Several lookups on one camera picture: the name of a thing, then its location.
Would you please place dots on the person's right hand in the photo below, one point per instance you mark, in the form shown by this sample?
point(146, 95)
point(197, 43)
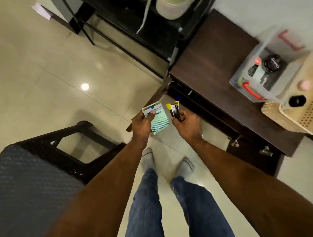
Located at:
point(188, 128)

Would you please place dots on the person's left hand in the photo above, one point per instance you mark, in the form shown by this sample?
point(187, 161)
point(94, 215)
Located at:
point(142, 128)

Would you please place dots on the green paper packet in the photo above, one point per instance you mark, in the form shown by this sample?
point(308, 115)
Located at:
point(161, 122)

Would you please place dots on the clear plastic storage box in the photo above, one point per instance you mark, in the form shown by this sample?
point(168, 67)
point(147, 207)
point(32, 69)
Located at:
point(244, 75)

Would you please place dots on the black orange shoe brush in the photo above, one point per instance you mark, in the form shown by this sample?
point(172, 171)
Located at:
point(253, 68)

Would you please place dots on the beige plastic basket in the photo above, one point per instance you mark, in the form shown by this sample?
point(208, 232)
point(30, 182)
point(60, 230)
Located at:
point(298, 119)

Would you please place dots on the small black round cap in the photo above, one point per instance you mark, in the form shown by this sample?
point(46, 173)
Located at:
point(297, 101)

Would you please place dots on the pink round lid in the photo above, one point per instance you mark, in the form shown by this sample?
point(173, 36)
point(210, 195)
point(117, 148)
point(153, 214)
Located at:
point(305, 85)

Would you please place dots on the person's left forearm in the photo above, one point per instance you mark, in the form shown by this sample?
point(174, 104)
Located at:
point(105, 195)

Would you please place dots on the person's right forearm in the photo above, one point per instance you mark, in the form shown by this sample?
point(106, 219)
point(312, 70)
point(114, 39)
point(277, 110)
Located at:
point(254, 190)

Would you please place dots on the dark brown wooden cabinet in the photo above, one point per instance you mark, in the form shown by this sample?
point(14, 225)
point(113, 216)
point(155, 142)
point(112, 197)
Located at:
point(215, 63)

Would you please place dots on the person's left leg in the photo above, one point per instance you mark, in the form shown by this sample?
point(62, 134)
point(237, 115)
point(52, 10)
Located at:
point(145, 205)

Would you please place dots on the person's leg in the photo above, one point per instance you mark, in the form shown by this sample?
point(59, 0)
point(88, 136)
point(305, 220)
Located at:
point(145, 205)
point(200, 205)

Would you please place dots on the person's right leg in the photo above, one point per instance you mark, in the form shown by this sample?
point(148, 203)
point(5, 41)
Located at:
point(200, 205)

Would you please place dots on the black metal shoe rack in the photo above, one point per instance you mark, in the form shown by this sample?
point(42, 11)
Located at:
point(146, 29)

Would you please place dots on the black round polish tin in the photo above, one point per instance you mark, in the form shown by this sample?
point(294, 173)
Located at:
point(272, 63)

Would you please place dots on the black stool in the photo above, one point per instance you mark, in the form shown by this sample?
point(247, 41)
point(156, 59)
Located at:
point(34, 195)

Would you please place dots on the white paper sheet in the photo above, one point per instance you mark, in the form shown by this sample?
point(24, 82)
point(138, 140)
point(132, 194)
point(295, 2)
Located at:
point(41, 10)

